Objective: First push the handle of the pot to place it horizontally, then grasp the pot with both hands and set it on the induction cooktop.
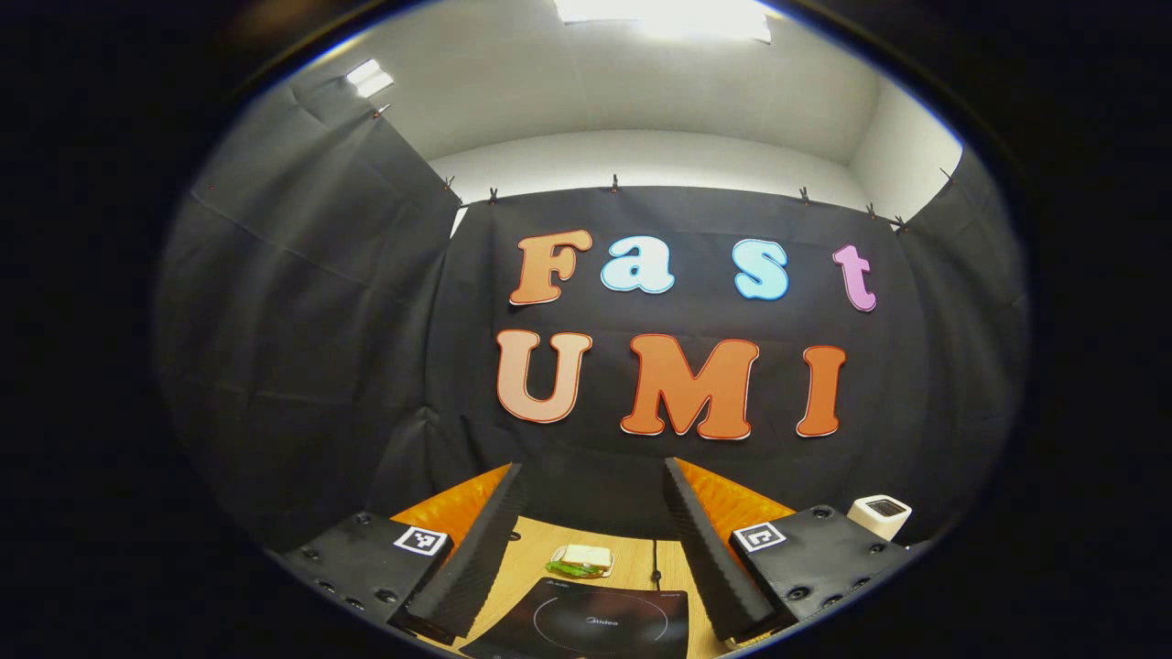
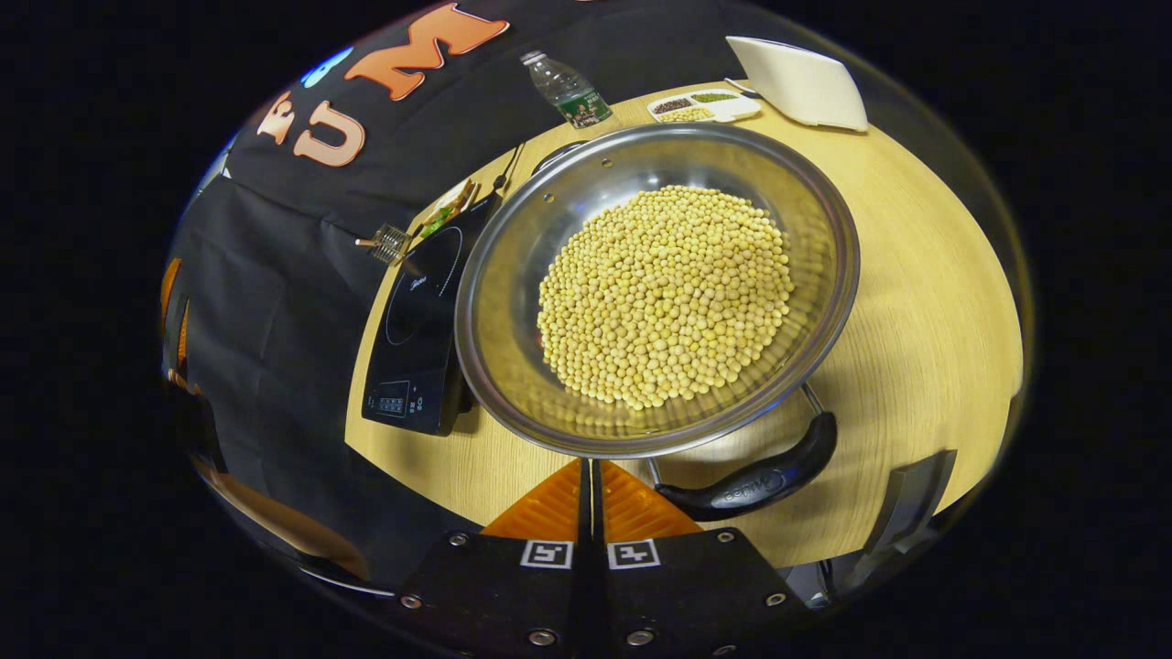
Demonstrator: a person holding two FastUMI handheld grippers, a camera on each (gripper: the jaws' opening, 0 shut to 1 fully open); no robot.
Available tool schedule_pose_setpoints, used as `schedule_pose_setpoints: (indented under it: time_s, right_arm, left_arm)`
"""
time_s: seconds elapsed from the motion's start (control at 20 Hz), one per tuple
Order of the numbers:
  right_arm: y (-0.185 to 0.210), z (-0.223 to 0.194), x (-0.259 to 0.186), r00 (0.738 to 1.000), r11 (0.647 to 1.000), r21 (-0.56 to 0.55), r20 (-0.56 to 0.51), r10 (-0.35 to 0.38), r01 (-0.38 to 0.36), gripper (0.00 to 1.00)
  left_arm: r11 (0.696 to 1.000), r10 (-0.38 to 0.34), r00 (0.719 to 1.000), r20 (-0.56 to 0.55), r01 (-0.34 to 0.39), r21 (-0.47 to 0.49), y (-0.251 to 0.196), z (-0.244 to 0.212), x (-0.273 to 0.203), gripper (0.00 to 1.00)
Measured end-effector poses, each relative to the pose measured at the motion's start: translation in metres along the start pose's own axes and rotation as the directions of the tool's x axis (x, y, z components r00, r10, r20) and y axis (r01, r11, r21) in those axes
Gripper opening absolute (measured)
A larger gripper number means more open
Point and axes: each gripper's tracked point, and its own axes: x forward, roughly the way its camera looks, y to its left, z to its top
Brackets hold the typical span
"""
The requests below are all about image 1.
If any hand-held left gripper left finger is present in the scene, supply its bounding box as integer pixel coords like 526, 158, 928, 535
264, 462, 529, 646

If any black induction cooktop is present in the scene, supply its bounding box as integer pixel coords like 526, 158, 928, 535
458, 577, 690, 659

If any small ceiling light panel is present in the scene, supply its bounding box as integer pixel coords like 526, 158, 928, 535
346, 59, 396, 100

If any large ceiling light panel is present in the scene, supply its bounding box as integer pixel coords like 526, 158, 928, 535
554, 0, 773, 43

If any sandwich with lettuce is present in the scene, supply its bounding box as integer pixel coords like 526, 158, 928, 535
549, 544, 615, 580

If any black backdrop cloth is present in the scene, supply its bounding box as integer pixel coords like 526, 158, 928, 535
154, 69, 1031, 550

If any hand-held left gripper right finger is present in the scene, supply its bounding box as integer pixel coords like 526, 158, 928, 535
664, 456, 928, 643

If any white toaster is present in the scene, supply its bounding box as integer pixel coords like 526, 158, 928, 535
847, 494, 914, 543

